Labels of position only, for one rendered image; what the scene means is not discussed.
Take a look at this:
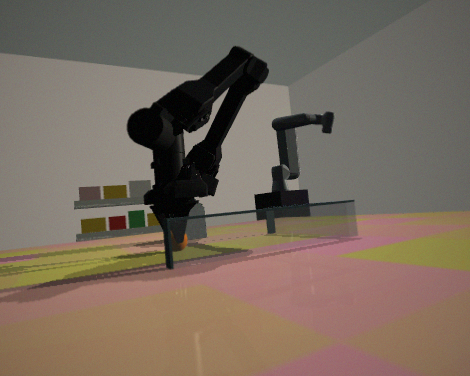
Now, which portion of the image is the low clear glass wall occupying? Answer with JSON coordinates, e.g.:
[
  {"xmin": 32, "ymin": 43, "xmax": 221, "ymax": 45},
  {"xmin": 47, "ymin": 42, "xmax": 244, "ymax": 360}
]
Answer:
[{"xmin": 170, "ymin": 202, "xmax": 358, "ymax": 269}]

